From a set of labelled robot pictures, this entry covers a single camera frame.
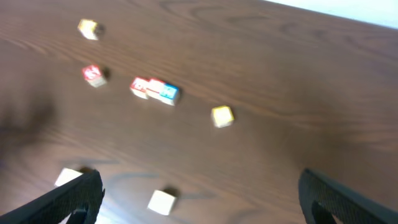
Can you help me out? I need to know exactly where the plain white block left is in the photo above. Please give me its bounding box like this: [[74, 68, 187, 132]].
[[54, 168, 82, 187]]

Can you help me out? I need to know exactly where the yellow block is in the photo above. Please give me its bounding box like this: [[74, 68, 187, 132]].
[[78, 19, 98, 40], [211, 105, 234, 128]]

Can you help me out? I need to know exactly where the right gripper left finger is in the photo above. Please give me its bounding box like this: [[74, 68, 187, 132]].
[[1, 170, 104, 224]]

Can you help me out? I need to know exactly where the red letter A block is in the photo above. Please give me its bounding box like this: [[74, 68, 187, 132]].
[[130, 77, 149, 100]]

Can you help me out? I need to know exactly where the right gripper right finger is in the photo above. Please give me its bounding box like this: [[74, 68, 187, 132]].
[[298, 169, 397, 224]]

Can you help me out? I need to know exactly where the blue number 2 block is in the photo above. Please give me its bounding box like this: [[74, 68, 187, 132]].
[[159, 83, 180, 106]]

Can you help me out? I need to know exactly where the red letter I block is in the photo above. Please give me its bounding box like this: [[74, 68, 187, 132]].
[[146, 78, 165, 100]]

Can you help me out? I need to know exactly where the yellow top block far left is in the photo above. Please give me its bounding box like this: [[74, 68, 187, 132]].
[[78, 19, 98, 40]]

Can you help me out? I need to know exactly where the red letter E block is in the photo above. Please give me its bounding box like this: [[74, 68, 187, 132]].
[[81, 65, 107, 88]]

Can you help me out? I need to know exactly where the plain white block right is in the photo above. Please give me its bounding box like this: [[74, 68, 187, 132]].
[[147, 190, 177, 216]]

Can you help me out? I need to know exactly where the yellow top block right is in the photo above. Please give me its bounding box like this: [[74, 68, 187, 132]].
[[211, 105, 234, 128]]

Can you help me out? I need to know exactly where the plain white block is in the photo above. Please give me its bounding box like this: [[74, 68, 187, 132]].
[[54, 168, 82, 187], [147, 190, 177, 216]]

